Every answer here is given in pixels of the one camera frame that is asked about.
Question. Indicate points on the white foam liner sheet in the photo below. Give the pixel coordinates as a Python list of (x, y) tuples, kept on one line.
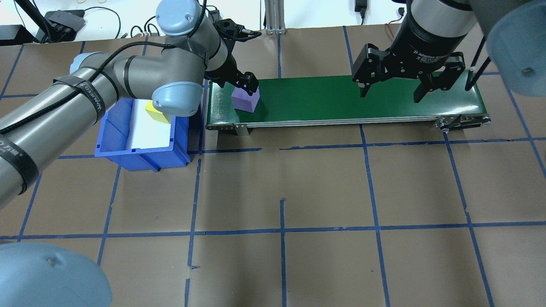
[(149, 134)]

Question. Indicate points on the black usb plug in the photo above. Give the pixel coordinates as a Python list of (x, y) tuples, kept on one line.
[(401, 12)]

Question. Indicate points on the black stand pole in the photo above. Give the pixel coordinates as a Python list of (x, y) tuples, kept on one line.
[(34, 19)]

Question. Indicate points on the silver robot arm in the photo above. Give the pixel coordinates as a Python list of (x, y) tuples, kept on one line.
[(443, 17), (149, 72)]

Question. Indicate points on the aluminium profile post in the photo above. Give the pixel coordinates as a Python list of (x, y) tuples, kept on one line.
[(275, 17)]

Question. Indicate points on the purple foam cube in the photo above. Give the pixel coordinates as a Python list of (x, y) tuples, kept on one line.
[(246, 104)]

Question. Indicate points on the green belt conveyor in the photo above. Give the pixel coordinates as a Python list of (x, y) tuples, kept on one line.
[(320, 98)]

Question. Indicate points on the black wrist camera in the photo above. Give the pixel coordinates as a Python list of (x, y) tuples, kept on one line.
[(230, 30)]

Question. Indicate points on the small black plug adapter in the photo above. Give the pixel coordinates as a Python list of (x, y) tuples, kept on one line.
[(361, 6)]

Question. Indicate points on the black stand base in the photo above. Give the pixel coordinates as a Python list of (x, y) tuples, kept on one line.
[(15, 35)]

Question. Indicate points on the yellow foam cube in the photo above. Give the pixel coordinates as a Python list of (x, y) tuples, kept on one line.
[(155, 116)]

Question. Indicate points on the blue plastic storage bin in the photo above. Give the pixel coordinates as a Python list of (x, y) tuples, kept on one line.
[(140, 160)]

